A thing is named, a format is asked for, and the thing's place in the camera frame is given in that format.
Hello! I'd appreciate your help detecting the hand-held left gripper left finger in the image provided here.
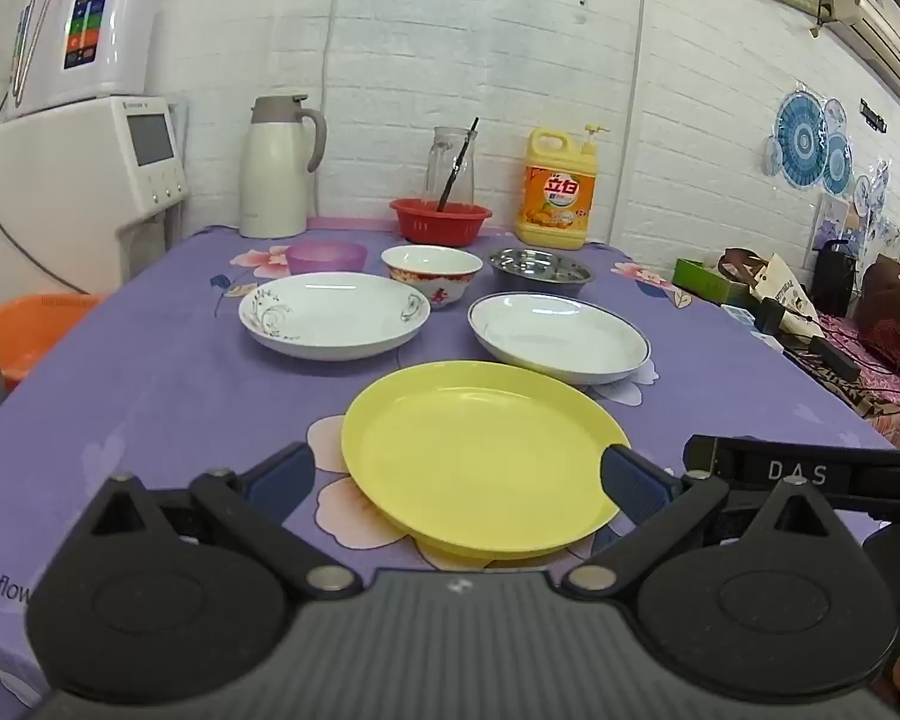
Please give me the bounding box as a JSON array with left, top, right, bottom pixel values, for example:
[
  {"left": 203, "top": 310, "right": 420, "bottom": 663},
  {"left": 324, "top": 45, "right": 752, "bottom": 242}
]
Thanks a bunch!
[{"left": 64, "top": 441, "right": 365, "bottom": 601}]

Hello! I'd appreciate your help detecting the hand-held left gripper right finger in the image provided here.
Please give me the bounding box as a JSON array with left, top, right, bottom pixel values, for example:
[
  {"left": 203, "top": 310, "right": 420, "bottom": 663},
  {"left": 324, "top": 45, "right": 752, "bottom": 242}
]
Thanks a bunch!
[{"left": 559, "top": 444, "right": 867, "bottom": 601}]

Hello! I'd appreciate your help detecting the yellow plastic plate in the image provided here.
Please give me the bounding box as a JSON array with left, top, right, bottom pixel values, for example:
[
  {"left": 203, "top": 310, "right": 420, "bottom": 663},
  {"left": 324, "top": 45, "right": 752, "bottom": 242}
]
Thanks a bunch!
[{"left": 341, "top": 361, "right": 631, "bottom": 562}]

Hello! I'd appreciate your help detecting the purple plastic bowl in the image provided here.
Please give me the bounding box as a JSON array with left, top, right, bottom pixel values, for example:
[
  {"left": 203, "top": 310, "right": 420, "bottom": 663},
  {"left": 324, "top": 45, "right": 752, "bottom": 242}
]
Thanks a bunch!
[{"left": 285, "top": 241, "right": 368, "bottom": 276}]

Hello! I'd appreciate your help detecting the purple floral tablecloth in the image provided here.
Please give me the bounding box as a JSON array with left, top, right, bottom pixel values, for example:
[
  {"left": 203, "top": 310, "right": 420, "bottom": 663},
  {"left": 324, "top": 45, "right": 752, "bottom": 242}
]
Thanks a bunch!
[{"left": 0, "top": 217, "right": 900, "bottom": 720}]

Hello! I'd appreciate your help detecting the white plate with blue rim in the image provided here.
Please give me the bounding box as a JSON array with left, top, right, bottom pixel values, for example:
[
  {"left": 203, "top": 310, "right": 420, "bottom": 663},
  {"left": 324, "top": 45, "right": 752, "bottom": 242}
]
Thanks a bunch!
[{"left": 467, "top": 292, "right": 652, "bottom": 386}]

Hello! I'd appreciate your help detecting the white plate with vine print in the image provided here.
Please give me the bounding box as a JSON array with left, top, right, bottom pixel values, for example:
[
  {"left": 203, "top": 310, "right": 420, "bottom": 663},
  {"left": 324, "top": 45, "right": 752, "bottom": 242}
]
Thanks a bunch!
[{"left": 238, "top": 273, "right": 431, "bottom": 361}]

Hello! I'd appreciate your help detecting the green box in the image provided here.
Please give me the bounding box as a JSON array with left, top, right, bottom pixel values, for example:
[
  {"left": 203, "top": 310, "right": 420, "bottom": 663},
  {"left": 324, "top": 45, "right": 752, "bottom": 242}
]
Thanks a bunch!
[{"left": 673, "top": 257, "right": 770, "bottom": 308}]

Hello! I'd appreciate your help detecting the stainless steel bowl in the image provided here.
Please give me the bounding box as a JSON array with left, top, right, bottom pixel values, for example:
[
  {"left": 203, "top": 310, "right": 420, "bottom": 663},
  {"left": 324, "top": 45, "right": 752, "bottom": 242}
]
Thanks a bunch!
[{"left": 489, "top": 247, "right": 596, "bottom": 301}]

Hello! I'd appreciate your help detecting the white bowl with red pattern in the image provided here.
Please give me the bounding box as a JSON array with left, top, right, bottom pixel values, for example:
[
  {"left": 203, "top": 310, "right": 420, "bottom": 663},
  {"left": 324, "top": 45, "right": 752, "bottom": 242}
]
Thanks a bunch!
[{"left": 381, "top": 244, "right": 485, "bottom": 310}]

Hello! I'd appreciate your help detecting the pink cloth strip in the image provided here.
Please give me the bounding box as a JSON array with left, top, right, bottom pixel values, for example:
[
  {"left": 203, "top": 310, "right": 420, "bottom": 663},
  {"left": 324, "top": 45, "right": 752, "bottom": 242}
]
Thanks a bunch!
[{"left": 307, "top": 215, "right": 392, "bottom": 233}]

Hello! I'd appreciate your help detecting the yellow detergent bottle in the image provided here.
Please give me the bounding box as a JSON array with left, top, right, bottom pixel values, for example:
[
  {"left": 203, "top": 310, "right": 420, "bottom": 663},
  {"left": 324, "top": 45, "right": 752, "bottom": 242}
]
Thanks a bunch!
[{"left": 515, "top": 124, "right": 607, "bottom": 252}]

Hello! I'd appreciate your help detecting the orange plastic basin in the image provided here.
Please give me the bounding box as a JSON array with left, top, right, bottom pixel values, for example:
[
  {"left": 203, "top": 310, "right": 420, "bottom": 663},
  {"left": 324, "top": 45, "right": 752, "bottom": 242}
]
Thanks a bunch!
[{"left": 0, "top": 292, "right": 106, "bottom": 391}]

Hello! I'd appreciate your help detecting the red plastic strainer basket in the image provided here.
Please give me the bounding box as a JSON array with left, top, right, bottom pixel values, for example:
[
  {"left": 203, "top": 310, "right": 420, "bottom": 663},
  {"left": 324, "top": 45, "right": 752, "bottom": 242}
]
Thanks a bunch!
[{"left": 389, "top": 199, "right": 493, "bottom": 247}]

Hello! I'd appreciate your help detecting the white thermos jug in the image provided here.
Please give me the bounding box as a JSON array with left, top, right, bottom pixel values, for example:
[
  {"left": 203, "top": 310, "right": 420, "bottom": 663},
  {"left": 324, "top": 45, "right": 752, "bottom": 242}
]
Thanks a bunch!
[{"left": 240, "top": 94, "right": 326, "bottom": 239}]

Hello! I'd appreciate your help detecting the small blue paper fan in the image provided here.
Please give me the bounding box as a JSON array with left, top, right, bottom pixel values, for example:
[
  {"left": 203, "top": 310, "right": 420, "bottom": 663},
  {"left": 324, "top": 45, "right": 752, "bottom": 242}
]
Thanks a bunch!
[{"left": 823, "top": 133, "right": 854, "bottom": 196}]

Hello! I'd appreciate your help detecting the large blue paper fan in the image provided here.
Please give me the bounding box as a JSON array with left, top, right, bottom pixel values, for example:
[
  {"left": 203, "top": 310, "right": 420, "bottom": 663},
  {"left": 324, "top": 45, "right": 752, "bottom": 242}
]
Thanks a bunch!
[{"left": 776, "top": 88, "right": 828, "bottom": 188}]

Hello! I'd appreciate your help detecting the clear glass jar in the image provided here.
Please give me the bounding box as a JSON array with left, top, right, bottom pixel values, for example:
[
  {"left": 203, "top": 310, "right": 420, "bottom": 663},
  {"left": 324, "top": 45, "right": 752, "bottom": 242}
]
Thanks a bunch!
[{"left": 424, "top": 127, "right": 479, "bottom": 207}]

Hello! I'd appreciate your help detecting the black stick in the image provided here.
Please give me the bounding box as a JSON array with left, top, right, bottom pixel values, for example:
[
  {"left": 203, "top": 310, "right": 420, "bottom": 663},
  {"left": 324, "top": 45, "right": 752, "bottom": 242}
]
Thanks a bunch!
[{"left": 439, "top": 118, "right": 479, "bottom": 212}]

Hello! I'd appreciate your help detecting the white water dispenser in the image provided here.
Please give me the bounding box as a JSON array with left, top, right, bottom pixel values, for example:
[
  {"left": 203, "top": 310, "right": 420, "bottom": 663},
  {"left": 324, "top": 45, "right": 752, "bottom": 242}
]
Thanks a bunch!
[{"left": 0, "top": 94, "right": 190, "bottom": 297}]

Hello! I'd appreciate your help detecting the white air conditioner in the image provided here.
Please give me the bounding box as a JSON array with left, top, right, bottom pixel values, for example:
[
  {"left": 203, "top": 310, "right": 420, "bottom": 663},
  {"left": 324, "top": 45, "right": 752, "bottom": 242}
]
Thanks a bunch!
[{"left": 817, "top": 0, "right": 900, "bottom": 104}]

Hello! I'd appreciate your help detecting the white water purifier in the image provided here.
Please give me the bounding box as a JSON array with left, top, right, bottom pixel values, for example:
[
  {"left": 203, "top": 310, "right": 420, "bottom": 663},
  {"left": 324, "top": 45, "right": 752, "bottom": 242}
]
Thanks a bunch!
[{"left": 4, "top": 0, "right": 161, "bottom": 121}]

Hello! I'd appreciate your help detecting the paper bag with brown handles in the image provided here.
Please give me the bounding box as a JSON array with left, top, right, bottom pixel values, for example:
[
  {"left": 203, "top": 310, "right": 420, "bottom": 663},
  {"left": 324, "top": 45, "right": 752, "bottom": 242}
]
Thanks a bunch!
[{"left": 718, "top": 247, "right": 822, "bottom": 331}]

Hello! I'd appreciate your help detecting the purple wall picture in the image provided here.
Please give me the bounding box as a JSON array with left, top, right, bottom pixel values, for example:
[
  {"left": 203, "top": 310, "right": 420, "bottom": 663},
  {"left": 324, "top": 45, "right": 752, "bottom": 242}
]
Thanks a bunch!
[{"left": 814, "top": 191, "right": 850, "bottom": 250}]

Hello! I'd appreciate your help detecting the white wall pipe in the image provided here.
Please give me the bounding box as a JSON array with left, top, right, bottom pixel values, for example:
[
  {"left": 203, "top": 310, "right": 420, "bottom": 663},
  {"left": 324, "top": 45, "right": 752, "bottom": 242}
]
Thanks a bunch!
[{"left": 611, "top": 0, "right": 650, "bottom": 245}]

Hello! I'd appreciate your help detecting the white wall cable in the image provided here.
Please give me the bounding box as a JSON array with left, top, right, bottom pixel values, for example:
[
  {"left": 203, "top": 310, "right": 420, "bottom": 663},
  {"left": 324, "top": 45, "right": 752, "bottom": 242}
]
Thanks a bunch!
[{"left": 319, "top": 0, "right": 346, "bottom": 218}]

